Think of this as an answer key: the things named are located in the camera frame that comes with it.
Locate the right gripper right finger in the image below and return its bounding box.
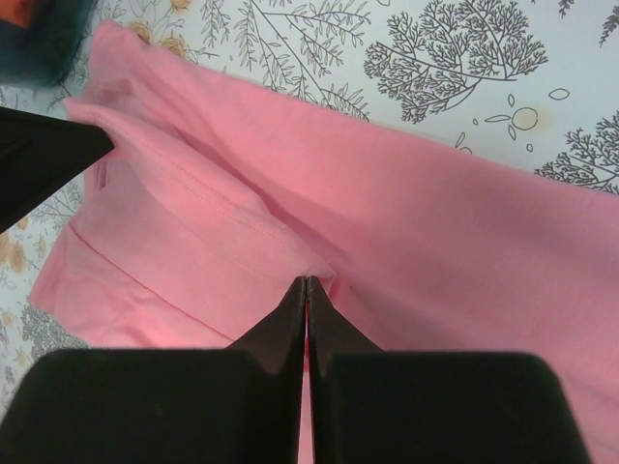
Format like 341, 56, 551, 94
307, 277, 590, 463

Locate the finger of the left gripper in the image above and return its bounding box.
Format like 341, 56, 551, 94
0, 107, 113, 231

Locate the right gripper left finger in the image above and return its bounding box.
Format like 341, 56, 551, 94
1, 277, 307, 463

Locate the pink t shirt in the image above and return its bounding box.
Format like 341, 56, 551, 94
30, 21, 618, 463

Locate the teal plastic basket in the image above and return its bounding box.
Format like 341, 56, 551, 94
1, 0, 94, 88

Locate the orange t shirt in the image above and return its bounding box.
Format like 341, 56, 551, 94
0, 0, 34, 28

